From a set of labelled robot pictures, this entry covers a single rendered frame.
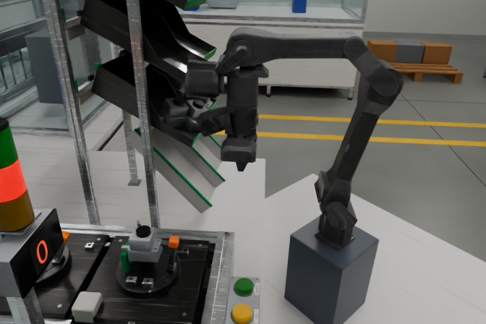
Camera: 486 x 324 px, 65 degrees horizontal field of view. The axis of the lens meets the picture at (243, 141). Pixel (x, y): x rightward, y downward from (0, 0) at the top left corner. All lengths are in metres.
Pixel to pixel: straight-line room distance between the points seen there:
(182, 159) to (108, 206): 0.35
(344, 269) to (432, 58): 5.79
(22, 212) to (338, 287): 0.60
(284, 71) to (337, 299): 3.94
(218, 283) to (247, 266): 0.19
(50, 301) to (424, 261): 0.94
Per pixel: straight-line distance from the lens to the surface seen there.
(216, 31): 4.58
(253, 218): 1.24
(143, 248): 0.85
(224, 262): 0.95
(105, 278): 0.94
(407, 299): 1.10
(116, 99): 0.98
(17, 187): 0.61
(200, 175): 1.13
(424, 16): 9.79
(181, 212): 1.27
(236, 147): 0.66
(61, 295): 0.94
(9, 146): 0.59
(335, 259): 0.84
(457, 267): 1.25
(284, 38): 0.67
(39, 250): 0.68
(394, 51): 6.26
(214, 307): 0.87
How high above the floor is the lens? 1.62
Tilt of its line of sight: 27 degrees down
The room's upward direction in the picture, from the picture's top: 1 degrees clockwise
